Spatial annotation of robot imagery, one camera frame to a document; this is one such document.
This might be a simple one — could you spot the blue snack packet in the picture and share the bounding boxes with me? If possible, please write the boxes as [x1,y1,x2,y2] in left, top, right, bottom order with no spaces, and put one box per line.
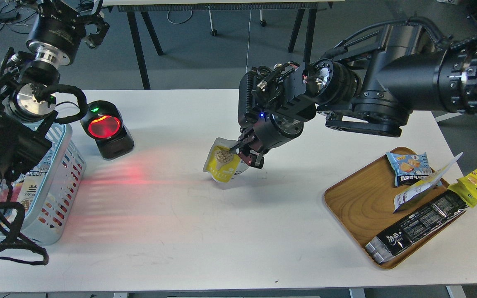
[386,152,432,187]

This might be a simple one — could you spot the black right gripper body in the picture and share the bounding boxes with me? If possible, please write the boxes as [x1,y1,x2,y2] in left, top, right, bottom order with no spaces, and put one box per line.
[245,114,304,154]

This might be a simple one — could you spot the yellow white snack pouch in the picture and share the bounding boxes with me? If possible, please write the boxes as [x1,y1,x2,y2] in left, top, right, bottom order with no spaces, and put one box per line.
[204,138,249,183]

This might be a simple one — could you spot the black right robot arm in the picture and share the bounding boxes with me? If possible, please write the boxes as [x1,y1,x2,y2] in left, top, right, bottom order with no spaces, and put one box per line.
[230,17,477,168]

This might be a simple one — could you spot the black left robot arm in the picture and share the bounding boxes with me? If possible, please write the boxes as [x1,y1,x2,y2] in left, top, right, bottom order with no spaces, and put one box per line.
[0,0,109,265]

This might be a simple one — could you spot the white navy snack pouch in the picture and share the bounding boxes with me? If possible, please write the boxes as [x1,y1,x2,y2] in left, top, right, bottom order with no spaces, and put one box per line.
[393,152,463,213]

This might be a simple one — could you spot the light blue plastic basket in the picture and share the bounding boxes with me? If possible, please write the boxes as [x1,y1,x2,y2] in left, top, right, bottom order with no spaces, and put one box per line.
[0,123,87,246]

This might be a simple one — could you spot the long black snack pack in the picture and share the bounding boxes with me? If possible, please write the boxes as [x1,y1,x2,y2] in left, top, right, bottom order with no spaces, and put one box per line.
[364,190,469,264]

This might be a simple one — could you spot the white hanging cable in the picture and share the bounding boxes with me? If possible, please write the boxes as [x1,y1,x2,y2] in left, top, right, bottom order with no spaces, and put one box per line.
[245,9,252,83]

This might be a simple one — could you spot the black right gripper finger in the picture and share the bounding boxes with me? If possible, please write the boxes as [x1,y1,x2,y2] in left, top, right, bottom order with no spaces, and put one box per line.
[238,149,267,168]
[230,137,255,156]

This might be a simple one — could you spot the snack packs inside basket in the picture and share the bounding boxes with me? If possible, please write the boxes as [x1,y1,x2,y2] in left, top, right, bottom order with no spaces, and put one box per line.
[0,171,47,223]

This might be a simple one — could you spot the black barcode scanner red window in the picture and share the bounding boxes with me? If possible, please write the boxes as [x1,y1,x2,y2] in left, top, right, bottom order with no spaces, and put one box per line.
[81,100,135,160]

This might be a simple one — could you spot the black power adapter on floor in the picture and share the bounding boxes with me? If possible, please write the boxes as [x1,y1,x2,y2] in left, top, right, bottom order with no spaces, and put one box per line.
[0,10,20,23]

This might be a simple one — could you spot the black legged background table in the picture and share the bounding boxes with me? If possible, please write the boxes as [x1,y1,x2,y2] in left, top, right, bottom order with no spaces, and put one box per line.
[108,0,333,90]

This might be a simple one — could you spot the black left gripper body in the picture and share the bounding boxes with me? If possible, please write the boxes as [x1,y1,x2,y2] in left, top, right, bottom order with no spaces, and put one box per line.
[26,0,98,66]

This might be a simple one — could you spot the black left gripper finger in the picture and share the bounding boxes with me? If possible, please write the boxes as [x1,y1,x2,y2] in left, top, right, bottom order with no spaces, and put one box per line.
[84,19,110,49]

